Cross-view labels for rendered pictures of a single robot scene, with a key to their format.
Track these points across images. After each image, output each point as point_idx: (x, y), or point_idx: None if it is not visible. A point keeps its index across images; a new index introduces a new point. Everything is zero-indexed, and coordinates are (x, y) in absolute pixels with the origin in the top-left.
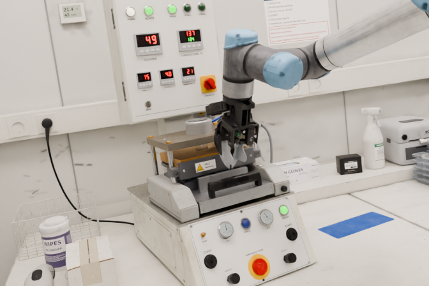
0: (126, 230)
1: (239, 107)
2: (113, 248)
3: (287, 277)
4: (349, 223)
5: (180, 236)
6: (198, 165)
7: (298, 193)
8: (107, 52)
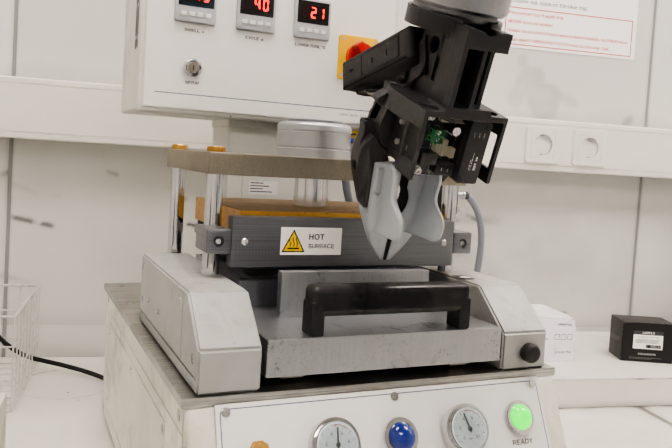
0: (87, 394)
1: (460, 39)
2: (33, 432)
3: None
4: None
5: (184, 440)
6: (289, 233)
7: None
8: None
